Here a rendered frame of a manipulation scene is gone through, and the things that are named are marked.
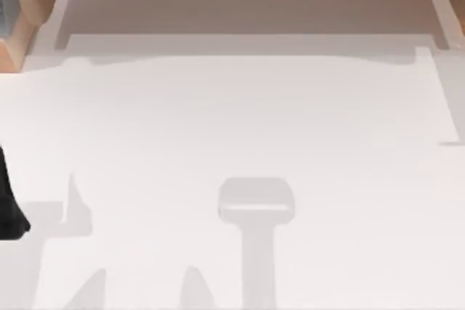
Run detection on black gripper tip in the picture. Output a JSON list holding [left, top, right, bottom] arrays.
[[0, 146, 31, 242]]

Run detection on pale wooden drawer front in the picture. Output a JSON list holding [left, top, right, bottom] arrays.
[[0, 0, 39, 74]]

